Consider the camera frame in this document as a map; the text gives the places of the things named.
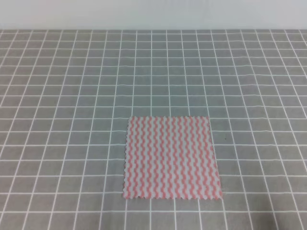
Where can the pink white striped towel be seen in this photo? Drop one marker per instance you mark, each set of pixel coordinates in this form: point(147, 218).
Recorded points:
point(169, 158)

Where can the grey checked tablecloth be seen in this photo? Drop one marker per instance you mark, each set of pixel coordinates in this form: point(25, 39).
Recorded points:
point(65, 100)

